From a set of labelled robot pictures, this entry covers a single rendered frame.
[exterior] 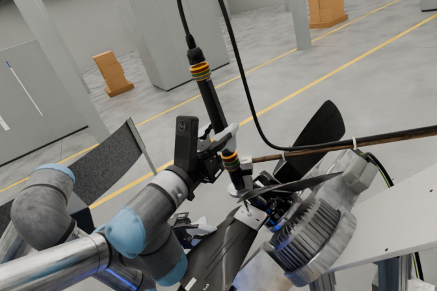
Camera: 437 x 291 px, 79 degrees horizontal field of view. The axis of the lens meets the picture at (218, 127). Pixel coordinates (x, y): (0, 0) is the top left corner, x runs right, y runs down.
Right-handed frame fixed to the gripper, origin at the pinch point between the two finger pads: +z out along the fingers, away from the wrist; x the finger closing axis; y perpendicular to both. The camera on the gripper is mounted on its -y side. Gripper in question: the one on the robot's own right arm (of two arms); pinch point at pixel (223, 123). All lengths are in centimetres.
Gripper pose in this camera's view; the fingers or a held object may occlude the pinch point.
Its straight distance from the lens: 66.3
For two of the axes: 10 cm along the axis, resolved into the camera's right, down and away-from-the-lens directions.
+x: 8.0, 0.4, -6.0
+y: 3.0, 8.5, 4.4
